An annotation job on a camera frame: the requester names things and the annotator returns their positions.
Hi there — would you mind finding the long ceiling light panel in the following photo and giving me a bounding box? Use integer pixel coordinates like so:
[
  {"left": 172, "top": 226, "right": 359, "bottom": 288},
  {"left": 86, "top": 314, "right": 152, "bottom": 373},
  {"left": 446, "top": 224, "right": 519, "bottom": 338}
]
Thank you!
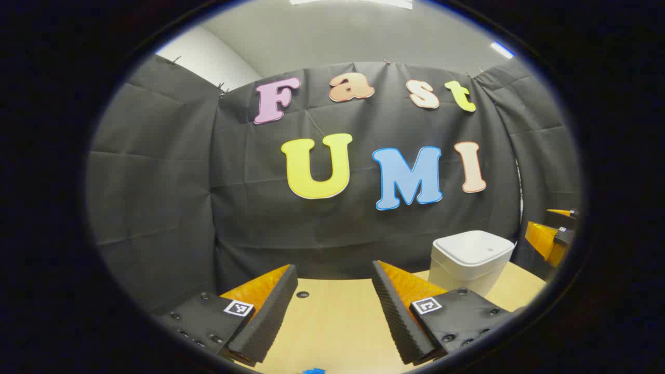
[{"left": 290, "top": 0, "right": 414, "bottom": 10}]

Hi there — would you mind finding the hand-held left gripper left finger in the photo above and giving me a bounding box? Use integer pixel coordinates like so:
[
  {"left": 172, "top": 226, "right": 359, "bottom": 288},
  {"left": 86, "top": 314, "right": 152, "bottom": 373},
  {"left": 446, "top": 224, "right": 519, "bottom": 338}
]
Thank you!
[{"left": 156, "top": 264, "right": 299, "bottom": 367}]

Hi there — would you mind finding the white desktop garbage bin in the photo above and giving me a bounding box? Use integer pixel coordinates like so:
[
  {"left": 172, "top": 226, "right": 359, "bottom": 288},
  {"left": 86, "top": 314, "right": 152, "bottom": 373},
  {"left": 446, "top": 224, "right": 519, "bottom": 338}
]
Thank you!
[{"left": 428, "top": 230, "right": 516, "bottom": 298}]

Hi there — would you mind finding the wooden desktop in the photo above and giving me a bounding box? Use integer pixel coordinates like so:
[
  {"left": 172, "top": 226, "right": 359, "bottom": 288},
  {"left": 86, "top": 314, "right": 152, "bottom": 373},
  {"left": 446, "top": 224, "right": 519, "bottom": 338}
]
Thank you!
[{"left": 218, "top": 261, "right": 549, "bottom": 374}]

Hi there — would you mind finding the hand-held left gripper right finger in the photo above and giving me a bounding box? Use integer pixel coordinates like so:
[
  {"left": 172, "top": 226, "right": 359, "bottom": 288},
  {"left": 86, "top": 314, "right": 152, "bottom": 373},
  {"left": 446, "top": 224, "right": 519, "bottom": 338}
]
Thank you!
[{"left": 371, "top": 260, "right": 525, "bottom": 366}]

